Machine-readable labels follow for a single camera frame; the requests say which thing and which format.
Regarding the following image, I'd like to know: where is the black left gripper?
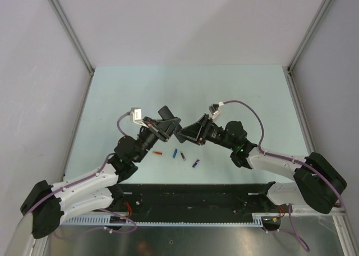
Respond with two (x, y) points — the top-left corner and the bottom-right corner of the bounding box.
(134, 117), (181, 163)

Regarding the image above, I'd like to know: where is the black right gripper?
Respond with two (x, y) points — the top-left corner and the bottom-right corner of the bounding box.
(177, 114), (236, 151)

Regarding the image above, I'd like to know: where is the blue magenta battery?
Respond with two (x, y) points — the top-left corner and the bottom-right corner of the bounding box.
(192, 159), (200, 168)

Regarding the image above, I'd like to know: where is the black remote control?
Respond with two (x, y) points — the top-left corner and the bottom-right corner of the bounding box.
(158, 105), (176, 120)

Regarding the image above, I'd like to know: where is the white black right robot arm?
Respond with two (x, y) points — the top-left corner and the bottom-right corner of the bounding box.
(175, 114), (347, 214)

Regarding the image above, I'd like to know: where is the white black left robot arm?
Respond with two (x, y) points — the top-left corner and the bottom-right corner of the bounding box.
(20, 115), (181, 239)

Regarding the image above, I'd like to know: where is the black silver battery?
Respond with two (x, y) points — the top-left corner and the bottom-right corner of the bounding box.
(180, 151), (186, 161)

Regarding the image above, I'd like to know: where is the light blue battery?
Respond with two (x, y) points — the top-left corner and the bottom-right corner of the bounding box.
(172, 148), (178, 159)

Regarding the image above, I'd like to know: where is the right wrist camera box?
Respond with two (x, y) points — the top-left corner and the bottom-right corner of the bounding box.
(209, 102), (223, 120)

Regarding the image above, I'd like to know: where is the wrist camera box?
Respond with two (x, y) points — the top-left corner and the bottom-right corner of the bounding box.
(209, 102), (223, 120)
(130, 108), (142, 124)

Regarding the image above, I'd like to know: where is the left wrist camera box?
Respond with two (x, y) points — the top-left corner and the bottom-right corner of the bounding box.
(130, 108), (142, 124)

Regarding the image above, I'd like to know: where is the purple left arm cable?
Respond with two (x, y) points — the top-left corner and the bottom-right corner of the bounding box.
(26, 113), (132, 215)

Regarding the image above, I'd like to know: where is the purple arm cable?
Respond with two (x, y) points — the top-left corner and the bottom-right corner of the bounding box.
(221, 100), (344, 209)
(26, 113), (132, 215)

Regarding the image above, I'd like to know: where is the grey slotted cable duct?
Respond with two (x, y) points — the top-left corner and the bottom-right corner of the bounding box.
(63, 213), (281, 227)

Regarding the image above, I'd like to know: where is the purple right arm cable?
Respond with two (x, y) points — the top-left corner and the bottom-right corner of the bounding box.
(221, 100), (344, 209)

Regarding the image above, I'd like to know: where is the aluminium frame post left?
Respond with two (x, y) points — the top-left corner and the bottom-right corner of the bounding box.
(42, 0), (95, 76)

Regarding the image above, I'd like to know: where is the aluminium frame post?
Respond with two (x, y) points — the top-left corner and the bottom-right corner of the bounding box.
(287, 0), (342, 72)
(42, 0), (95, 76)

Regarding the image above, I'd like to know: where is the aluminium frame post right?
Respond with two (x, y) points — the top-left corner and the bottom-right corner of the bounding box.
(287, 0), (342, 72)

